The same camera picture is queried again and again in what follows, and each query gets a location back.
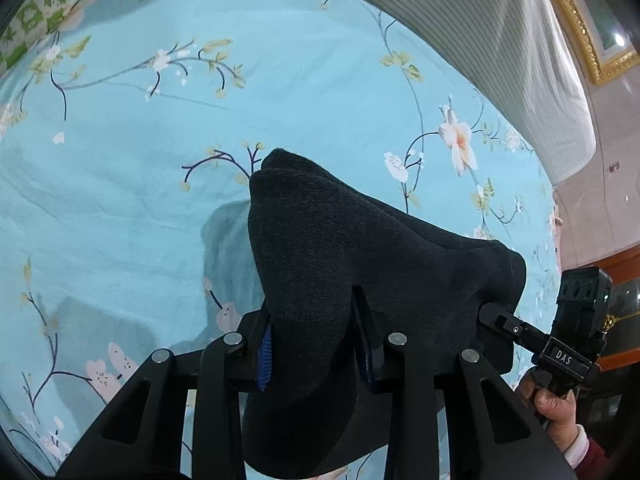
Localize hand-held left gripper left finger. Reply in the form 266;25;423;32
55;309;274;480

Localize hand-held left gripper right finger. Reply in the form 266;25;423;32
352;285;576;480

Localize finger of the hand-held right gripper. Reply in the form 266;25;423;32
479;304;552;352

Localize black pants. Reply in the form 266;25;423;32
240;147;529;480

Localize person's right hand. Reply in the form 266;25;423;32
516;369;584;462

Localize brown wooden cabinet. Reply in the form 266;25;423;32
559;244;640;411

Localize blue floral bed sheet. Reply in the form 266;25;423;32
0;0;562;480

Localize gold framed picture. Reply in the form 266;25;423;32
534;0;640;87

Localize green patterned pillow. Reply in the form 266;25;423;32
0;0;76;74

